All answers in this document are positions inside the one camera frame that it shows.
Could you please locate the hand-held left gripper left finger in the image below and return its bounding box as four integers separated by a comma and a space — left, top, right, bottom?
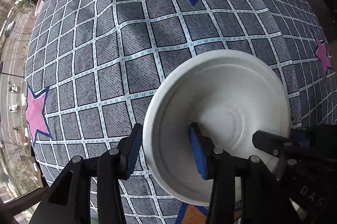
28, 123, 144, 224

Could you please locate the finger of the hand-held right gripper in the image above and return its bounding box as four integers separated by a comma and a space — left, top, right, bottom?
252, 130, 291, 156
291, 129, 312, 149

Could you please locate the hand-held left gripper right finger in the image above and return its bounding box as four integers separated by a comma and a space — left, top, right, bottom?
188, 122, 294, 224

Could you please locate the white bowl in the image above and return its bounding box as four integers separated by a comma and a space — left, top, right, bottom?
142, 50, 292, 206

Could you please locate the checked star print tablecloth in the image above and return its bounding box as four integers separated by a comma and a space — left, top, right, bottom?
24, 0, 335, 224

